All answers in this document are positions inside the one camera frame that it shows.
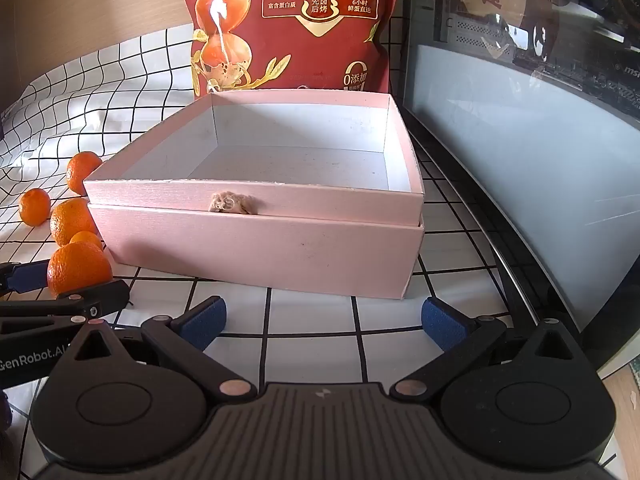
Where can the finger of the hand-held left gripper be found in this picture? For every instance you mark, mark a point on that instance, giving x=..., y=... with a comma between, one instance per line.
x=107, y=296
x=27, y=276

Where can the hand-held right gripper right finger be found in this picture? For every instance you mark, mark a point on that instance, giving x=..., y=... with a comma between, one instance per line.
x=442, y=322

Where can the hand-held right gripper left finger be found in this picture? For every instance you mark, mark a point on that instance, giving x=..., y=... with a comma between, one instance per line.
x=207, y=322

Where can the small orange mandarin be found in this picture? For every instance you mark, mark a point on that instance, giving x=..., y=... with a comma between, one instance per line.
x=35, y=206

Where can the pink cardboard box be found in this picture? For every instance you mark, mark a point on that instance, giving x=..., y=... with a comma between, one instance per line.
x=260, y=255

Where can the glass-panel computer case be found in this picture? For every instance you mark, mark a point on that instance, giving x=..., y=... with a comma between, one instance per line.
x=525, y=135

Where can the white black-grid tablecloth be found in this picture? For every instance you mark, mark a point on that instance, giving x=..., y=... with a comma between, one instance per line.
x=125, y=90

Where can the red snack bag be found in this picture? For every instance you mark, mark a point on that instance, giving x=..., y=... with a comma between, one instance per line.
x=300, y=25

